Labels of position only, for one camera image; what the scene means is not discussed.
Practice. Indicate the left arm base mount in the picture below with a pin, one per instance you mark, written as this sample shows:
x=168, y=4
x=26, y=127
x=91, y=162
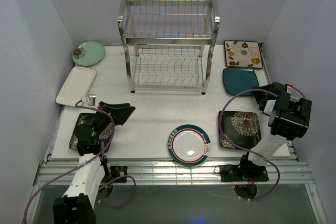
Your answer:
x=111, y=172

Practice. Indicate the cream floral square plate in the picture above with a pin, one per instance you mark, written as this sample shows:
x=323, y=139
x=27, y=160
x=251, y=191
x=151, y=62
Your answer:
x=243, y=54

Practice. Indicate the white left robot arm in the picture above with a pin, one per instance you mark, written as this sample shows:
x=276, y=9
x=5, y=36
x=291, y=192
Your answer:
x=77, y=203

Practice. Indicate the teal square plate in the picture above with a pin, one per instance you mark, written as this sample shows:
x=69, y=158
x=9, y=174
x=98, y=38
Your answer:
x=236, y=80

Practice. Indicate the round white teal-rimmed plate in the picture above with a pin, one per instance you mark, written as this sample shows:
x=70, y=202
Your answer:
x=189, y=145

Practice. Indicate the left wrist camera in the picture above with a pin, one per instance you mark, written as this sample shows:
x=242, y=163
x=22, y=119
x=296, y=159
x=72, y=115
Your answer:
x=89, y=100

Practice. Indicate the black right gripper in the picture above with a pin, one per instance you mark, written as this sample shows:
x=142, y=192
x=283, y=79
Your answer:
x=257, y=96

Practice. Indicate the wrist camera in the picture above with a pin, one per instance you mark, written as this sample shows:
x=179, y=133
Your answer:
x=89, y=100
x=289, y=91

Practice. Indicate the mint green round plate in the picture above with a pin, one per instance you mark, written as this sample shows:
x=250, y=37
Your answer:
x=88, y=53

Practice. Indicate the white rectangular plate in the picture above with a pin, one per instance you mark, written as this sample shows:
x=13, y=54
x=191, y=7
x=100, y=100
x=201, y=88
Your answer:
x=76, y=86

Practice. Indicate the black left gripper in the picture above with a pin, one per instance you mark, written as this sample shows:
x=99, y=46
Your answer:
x=120, y=115

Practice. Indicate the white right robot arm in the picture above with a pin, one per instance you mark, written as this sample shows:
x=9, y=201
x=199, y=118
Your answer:
x=288, y=119

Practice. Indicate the aluminium table edge rail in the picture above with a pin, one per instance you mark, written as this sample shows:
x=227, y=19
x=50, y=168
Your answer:
x=170, y=173

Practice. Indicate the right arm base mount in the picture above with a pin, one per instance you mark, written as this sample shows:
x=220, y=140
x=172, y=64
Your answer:
x=245, y=171

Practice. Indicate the black floral plate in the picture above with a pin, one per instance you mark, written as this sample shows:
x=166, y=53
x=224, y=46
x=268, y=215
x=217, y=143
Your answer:
x=241, y=128
x=85, y=139

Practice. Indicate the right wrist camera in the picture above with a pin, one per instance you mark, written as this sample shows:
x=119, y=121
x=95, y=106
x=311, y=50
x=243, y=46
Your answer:
x=289, y=91

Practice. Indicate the stainless steel dish rack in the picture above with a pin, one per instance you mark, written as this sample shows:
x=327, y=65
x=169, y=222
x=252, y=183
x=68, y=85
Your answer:
x=168, y=44

